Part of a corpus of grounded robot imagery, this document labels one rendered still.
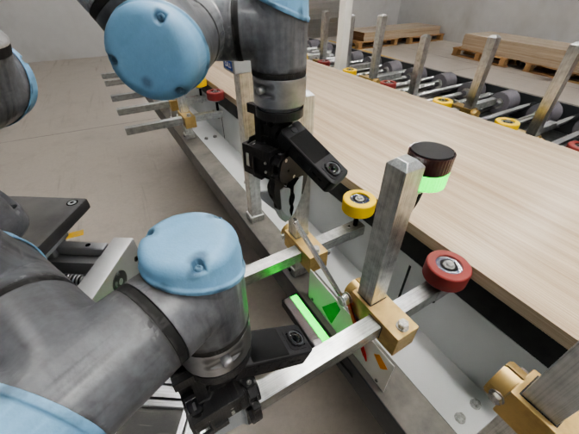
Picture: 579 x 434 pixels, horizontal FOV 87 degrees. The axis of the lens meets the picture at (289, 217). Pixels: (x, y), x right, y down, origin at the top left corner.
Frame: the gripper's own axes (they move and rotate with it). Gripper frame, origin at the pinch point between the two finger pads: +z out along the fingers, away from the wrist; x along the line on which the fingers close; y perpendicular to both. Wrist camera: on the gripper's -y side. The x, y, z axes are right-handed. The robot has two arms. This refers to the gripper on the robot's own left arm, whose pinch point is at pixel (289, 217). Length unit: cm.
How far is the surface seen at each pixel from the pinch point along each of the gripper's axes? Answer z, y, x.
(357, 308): 13.3, -16.5, 0.0
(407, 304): 11.6, -23.5, -5.4
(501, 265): 7.5, -34.0, -21.3
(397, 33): 77, 295, -759
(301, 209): 6.4, 4.5, -10.0
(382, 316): 10.6, -21.1, 0.6
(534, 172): 8, -34, -66
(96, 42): 81, 708, -262
